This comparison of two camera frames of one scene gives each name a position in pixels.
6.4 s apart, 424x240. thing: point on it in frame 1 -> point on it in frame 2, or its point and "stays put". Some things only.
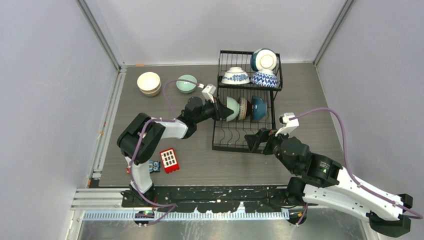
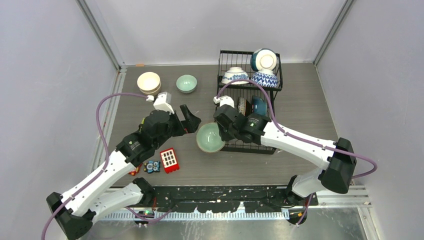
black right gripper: (253, 140) -> (225, 137)
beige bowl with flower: (149, 83) stays put
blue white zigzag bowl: (265, 79) stays put
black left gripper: (223, 112) -> (189, 125)
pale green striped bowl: (186, 87) stays put
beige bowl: (150, 88) stays put
